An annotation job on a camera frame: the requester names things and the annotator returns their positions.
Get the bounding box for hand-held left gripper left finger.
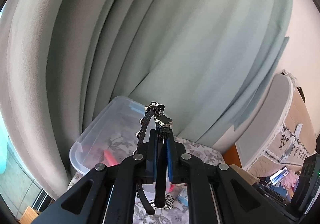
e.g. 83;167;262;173
32;129;160;224

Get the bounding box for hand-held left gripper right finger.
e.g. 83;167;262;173
166;134;290;224

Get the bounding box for black headband with clover charm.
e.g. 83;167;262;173
135;101;173;216

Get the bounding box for leopard print scrunchie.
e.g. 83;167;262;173
150;194;175;211

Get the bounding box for clear plastic container blue latches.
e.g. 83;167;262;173
69;96;153;177

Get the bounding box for pink cloth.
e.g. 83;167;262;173
281;171;299;189

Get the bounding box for floral fleece blanket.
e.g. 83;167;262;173
67;136;225;224

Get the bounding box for smartphone with lit screen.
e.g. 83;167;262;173
270;167;290;186

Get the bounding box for pink hair clip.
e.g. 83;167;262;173
104;149;118;165

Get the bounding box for grey padded headboard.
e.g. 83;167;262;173
235;73;293;172

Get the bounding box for pale green curtain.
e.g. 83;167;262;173
0;0;294;201

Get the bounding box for light wooden table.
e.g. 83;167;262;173
19;205;43;224

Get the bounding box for teal glass panel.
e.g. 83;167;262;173
0;124;12;176

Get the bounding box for orange wooden bed frame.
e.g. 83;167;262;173
222;145;243;169

